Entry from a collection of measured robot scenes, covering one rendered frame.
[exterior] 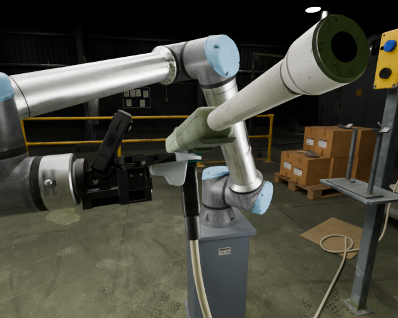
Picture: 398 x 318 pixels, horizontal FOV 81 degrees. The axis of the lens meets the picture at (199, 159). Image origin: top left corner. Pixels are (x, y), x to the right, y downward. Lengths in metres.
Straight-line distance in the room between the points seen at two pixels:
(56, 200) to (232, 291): 1.07
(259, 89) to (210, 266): 1.10
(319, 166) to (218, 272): 2.55
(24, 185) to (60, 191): 0.05
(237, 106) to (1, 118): 0.33
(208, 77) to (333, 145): 3.00
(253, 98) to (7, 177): 0.36
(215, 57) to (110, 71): 0.28
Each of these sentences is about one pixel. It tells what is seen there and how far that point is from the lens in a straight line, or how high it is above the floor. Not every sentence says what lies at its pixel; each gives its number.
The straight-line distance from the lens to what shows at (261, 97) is 0.17.
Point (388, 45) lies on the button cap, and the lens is 1.48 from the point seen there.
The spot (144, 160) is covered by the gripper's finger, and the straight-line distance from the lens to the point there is 0.40.
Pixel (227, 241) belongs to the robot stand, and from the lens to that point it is 1.17.
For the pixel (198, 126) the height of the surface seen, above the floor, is 1.20.
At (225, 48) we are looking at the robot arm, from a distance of 0.73.
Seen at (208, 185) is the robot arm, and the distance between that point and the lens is 1.12.
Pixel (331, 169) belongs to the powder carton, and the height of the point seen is 0.35.
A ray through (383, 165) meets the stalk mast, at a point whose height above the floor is 0.91.
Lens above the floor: 1.22
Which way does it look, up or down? 13 degrees down
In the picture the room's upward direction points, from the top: straight up
